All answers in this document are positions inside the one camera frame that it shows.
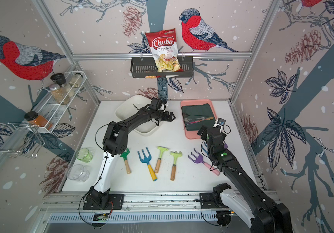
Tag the black spoon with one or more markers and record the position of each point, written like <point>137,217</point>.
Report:
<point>195,115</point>

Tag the iridescent knife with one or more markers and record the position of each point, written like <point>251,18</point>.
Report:
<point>200,120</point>

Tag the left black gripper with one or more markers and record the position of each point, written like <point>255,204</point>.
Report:
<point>171,116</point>

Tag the beige spice jar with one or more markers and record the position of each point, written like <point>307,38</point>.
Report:
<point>59,94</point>

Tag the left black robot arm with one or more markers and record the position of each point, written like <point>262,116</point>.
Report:
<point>115,143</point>

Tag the pink tray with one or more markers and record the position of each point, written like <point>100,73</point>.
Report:
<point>205,132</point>

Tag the black lid spice jar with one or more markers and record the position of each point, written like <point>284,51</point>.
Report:
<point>59,78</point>

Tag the dark green small rake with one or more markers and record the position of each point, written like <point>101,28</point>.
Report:
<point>124,156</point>

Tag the pale spice jar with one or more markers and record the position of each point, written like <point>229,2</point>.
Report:
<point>76,80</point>

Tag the wire hook rack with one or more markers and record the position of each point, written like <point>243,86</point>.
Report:
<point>20,139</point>

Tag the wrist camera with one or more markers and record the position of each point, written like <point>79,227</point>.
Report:
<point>157,103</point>
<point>219,122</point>

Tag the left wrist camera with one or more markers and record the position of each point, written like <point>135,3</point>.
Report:
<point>157,103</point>

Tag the aluminium front rail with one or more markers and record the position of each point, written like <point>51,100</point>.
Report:
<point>145,201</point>

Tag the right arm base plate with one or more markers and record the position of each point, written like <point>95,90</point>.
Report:
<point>208,201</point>

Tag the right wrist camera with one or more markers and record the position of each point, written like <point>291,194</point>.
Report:
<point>219,122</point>

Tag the Chuba cassava chips bag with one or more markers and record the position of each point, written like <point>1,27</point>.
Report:
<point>163,46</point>

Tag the white storage box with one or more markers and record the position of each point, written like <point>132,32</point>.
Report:
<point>130,107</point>

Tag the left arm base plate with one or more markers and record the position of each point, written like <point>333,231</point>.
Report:
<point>114,201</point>

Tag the green plastic cup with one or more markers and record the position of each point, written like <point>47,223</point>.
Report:
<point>84,155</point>

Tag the small circuit board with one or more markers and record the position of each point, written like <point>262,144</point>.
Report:
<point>101,217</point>

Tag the dark green cloth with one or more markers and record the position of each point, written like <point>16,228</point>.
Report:
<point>204,109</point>

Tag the clear plastic cup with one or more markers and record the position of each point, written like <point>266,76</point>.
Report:
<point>78,173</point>

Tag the silver spoon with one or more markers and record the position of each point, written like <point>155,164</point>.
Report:
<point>193,119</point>

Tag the purple fork pink handle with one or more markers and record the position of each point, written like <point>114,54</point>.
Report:
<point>197,158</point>

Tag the black wall basket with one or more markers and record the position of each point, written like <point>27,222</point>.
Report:
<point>143,67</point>

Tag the white wire spice shelf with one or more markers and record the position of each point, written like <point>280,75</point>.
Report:
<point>53,111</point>

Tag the orange spice jar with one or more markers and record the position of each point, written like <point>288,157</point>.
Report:
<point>38,120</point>

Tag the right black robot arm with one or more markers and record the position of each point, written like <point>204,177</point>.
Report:
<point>260,213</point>

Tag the light green rake wooden handle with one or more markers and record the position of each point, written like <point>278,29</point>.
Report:
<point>161,151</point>

